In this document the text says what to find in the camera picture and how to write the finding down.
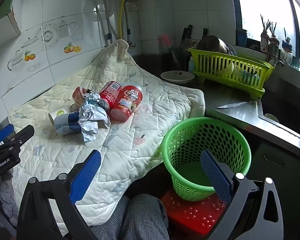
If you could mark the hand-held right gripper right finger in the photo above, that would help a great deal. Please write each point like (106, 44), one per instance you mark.
(216, 175)

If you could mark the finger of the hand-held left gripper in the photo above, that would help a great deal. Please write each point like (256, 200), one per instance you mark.
(3, 132)
(22, 134)

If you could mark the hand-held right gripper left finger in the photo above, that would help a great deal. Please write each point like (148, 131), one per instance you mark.
(86, 177)

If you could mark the white paper cup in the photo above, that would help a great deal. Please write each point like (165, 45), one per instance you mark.
(57, 113)

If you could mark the green plastic basket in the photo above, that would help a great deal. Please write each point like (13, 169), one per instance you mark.
(185, 140)

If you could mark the silver foil wrapper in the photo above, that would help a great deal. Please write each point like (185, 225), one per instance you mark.
(92, 115)

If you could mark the red yellow drink carton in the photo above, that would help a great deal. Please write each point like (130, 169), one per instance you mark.
(77, 97)

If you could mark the red cartoon print cup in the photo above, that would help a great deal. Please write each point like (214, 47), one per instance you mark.
(126, 102)

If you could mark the red soda can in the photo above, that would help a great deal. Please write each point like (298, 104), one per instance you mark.
(111, 93)

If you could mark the person's left forearm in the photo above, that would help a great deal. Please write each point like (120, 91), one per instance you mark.
(6, 197)

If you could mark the blue white can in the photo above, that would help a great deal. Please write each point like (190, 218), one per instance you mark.
(64, 126)

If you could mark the red plastic stool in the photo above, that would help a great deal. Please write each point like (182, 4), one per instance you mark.
(190, 215)

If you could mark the person's grey plaid pants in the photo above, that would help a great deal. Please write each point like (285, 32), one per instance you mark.
(140, 220)

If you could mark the steel kitchen knife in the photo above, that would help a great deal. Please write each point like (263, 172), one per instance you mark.
(230, 105)

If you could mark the cream quilted blanket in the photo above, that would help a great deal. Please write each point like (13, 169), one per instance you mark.
(140, 120)

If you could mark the lime green dish rack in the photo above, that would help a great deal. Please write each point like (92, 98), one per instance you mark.
(240, 90)

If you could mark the blue plastic dish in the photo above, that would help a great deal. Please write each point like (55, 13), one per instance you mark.
(250, 76)

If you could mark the white ceramic bowl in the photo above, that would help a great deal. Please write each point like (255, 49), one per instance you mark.
(177, 77)

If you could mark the white dish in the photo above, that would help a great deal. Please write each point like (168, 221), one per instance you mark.
(227, 69)

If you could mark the metal cooking pot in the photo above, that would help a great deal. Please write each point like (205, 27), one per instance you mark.
(212, 43)

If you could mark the blue container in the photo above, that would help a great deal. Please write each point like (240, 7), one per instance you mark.
(241, 37)

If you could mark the jar with sprouting plant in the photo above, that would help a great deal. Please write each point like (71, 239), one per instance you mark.
(273, 45)
(264, 38)
(286, 51)

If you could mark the metal flexible pipe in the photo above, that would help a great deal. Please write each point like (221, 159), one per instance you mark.
(106, 12)
(127, 22)

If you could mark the wall cabinet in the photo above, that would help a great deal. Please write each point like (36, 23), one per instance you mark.
(4, 12)

